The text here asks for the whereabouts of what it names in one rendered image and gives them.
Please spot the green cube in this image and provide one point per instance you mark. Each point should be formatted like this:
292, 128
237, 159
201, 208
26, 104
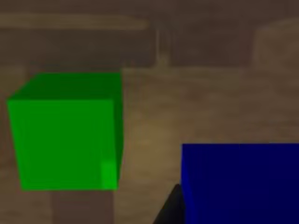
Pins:
63, 140

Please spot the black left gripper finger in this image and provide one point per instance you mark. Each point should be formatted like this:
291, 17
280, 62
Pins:
171, 207

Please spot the blue cube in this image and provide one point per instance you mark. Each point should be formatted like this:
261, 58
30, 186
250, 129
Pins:
240, 184

